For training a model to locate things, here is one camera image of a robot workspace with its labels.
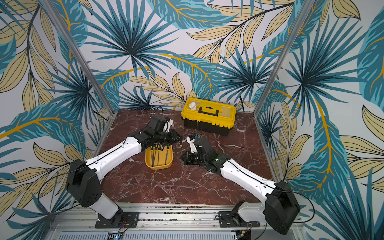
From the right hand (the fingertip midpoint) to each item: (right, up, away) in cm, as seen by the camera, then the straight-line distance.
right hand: (180, 157), depth 77 cm
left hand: (+1, +8, +3) cm, 9 cm away
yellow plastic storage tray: (-11, -5, +18) cm, 21 cm away
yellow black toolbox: (+16, +22, +19) cm, 33 cm away
